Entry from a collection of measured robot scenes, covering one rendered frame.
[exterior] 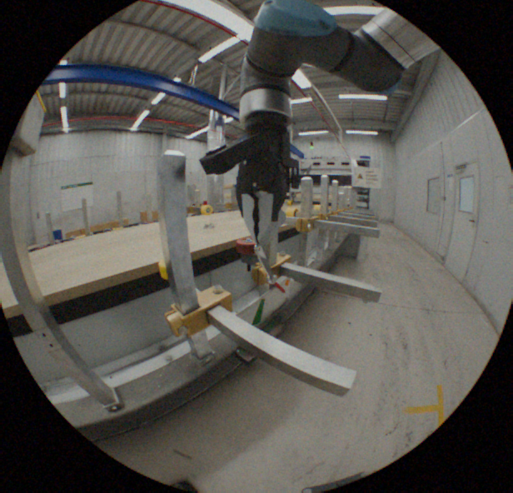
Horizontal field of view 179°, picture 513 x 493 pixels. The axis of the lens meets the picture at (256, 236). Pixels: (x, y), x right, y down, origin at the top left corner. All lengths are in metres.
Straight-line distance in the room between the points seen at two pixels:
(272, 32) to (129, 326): 0.67
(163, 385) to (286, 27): 0.60
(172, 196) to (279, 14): 0.27
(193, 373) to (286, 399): 0.79
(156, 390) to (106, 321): 0.23
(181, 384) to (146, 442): 0.84
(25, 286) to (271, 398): 1.10
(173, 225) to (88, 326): 0.41
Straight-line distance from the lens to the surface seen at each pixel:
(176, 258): 0.25
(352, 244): 3.12
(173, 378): 0.42
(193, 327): 0.32
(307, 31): 0.23
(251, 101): 0.28
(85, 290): 0.46
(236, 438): 1.06
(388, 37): 0.29
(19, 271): 0.27
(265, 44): 0.26
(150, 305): 0.53
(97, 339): 0.58
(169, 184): 0.24
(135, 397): 0.43
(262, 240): 0.26
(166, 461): 1.15
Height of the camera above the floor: 1.05
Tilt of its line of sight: 15 degrees down
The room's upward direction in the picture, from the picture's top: straight up
